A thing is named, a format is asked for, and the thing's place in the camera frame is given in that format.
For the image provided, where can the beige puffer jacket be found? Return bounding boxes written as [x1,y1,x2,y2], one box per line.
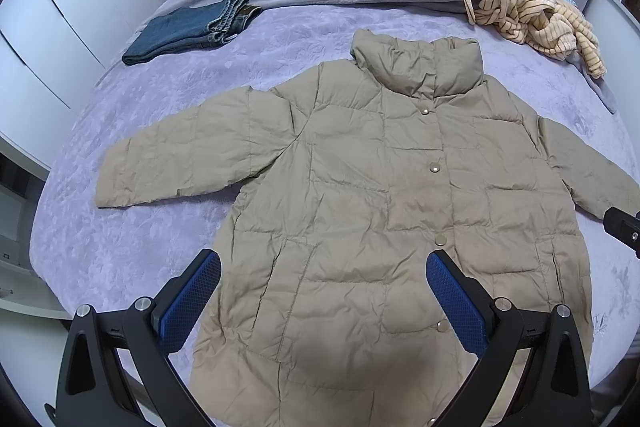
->
[96,30,639,426]

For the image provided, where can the purple bed blanket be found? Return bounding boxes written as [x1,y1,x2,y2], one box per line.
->
[29,0,640,388]

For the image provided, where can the cream striped garment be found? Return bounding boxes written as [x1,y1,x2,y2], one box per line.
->
[464,0,606,79]

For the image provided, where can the folded blue jeans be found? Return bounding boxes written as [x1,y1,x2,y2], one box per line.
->
[122,0,262,66]

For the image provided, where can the white wardrobe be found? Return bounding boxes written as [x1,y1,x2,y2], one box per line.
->
[1,0,163,169]

